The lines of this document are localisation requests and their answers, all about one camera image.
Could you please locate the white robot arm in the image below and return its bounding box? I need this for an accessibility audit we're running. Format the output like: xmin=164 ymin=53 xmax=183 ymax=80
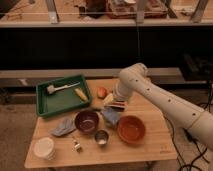
xmin=113 ymin=63 xmax=213 ymax=150

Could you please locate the blue sponge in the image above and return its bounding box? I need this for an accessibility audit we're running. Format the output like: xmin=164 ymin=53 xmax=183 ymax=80
xmin=101 ymin=107 xmax=120 ymax=127

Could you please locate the dark purple bowl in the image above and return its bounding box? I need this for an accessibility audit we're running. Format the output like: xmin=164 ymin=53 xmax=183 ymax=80
xmin=74 ymin=110 xmax=99 ymax=134

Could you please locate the black cable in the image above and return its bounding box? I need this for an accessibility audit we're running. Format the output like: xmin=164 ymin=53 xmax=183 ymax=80
xmin=164 ymin=116 xmax=213 ymax=171

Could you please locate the white paper cup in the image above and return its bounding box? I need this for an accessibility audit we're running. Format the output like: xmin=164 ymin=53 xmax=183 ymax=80
xmin=33 ymin=137 xmax=55 ymax=160

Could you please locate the yellow banana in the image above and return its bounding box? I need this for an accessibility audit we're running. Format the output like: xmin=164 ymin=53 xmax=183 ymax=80
xmin=74 ymin=88 xmax=88 ymax=101

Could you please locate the wooden table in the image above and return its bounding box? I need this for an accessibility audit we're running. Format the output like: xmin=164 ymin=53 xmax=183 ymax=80
xmin=23 ymin=78 xmax=179 ymax=170

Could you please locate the small metal cup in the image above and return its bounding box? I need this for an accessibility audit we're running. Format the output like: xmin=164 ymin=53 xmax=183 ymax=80
xmin=95 ymin=130 xmax=109 ymax=146

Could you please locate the grey cloth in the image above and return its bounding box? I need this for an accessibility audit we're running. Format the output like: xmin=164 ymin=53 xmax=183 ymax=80
xmin=51 ymin=117 xmax=76 ymax=137

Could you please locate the striped box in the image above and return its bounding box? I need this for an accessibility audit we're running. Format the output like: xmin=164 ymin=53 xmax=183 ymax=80
xmin=107 ymin=101 xmax=126 ymax=111

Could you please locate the orange bowl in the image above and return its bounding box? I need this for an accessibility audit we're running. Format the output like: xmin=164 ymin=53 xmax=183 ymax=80
xmin=117 ymin=115 xmax=146 ymax=145

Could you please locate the green plastic tray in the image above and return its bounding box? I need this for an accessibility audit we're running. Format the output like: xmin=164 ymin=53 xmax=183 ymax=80
xmin=36 ymin=75 xmax=92 ymax=118

